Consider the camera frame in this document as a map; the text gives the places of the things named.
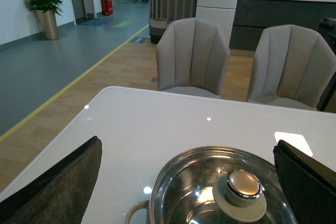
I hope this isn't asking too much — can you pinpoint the steel electric cooking pot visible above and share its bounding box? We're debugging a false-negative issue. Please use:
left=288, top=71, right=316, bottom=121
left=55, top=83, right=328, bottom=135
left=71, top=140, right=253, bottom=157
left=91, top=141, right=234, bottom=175
left=124, top=145, right=299, bottom=224

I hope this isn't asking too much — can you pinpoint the woven laundry basket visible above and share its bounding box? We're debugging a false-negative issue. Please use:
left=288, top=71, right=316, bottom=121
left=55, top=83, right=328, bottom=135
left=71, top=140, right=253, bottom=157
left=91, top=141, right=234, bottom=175
left=149, top=14, right=172, bottom=44

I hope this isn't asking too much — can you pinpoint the right beige upholstered chair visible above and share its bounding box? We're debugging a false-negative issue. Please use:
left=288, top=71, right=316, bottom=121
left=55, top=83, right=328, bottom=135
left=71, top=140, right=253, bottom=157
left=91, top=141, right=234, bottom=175
left=247, top=25, right=335, bottom=111

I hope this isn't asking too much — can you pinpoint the beige upholstered chair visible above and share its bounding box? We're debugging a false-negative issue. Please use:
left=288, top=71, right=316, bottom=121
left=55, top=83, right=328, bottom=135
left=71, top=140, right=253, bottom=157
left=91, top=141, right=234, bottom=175
left=247, top=25, right=335, bottom=111
left=156, top=17, right=230, bottom=99

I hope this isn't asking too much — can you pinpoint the glass pot lid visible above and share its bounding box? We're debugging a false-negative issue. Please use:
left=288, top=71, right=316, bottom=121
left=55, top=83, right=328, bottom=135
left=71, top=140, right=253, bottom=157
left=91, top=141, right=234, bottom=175
left=151, top=145, right=299, bottom=224

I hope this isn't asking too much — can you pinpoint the dark kitchen counter cabinet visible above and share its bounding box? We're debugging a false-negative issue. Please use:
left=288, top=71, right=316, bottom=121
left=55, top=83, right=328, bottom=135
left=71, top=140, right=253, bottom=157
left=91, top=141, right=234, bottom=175
left=229, top=0, right=335, bottom=51

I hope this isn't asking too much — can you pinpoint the green potted plant gold pot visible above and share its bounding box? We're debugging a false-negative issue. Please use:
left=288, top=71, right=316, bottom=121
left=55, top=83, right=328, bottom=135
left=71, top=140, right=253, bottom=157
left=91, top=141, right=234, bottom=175
left=25, top=0, right=63, bottom=40

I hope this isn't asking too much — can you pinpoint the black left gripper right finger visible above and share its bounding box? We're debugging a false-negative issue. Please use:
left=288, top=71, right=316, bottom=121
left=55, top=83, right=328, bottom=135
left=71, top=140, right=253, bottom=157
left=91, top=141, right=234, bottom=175
left=273, top=140, right=335, bottom=223

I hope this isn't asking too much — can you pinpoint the left beige upholstered chair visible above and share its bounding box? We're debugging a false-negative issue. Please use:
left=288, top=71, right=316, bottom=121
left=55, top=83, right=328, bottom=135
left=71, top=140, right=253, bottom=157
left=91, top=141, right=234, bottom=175
left=156, top=17, right=230, bottom=99

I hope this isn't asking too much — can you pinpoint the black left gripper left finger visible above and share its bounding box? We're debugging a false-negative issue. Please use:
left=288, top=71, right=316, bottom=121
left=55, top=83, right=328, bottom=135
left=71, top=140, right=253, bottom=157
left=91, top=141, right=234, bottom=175
left=1, top=136, right=102, bottom=223

